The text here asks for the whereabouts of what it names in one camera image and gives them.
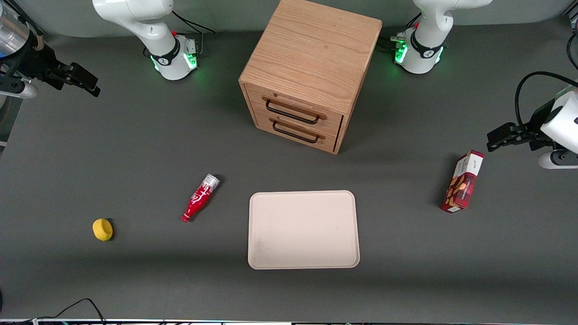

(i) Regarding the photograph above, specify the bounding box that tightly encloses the wooden drawer cabinet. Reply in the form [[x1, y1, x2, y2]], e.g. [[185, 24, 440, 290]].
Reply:
[[238, 0, 383, 155]]

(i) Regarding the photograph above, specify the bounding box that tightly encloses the yellow lemon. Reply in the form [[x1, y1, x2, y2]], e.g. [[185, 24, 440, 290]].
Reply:
[[92, 218, 114, 242]]

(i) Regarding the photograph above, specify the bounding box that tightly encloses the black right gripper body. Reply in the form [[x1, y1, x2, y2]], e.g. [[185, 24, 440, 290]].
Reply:
[[18, 43, 76, 89]]

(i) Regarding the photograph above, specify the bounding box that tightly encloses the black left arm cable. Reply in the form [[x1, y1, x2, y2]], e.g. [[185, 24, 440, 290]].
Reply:
[[515, 71, 578, 131]]

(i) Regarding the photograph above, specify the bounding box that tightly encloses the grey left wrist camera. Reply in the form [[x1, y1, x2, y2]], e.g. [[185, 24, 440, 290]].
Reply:
[[538, 150, 578, 170]]

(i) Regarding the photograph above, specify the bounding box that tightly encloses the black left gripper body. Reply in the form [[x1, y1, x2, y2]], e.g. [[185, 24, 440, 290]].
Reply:
[[515, 98, 557, 152]]

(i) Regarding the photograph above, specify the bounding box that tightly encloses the black hanging cable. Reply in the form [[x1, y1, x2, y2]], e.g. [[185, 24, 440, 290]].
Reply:
[[566, 32, 578, 71]]

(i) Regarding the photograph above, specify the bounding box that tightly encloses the black metal drawer handle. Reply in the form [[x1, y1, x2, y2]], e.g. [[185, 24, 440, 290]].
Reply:
[[272, 120, 321, 144], [265, 99, 321, 125]]

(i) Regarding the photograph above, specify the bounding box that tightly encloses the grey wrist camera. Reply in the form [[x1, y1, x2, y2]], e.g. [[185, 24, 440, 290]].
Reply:
[[538, 150, 578, 170], [0, 77, 39, 100]]

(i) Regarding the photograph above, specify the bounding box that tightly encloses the beige rectangular tray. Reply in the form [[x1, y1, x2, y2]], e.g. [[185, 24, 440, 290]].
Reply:
[[247, 190, 361, 270]]

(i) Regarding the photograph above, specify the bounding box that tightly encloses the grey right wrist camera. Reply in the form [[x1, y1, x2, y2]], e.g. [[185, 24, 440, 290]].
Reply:
[[0, 77, 39, 100]]

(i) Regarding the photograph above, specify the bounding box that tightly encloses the black table edge cable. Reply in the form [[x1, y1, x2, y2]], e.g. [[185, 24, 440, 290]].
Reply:
[[27, 297, 107, 325]]

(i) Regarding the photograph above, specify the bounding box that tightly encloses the red cookie box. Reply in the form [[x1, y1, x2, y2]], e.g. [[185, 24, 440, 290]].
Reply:
[[441, 150, 485, 214]]

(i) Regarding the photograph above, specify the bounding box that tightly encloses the wooden drawer front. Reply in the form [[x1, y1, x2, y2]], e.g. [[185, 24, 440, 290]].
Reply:
[[254, 112, 340, 152], [244, 84, 345, 137]]

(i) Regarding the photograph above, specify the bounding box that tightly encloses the red coke bottle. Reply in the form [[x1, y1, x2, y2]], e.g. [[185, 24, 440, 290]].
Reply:
[[181, 174, 221, 223]]

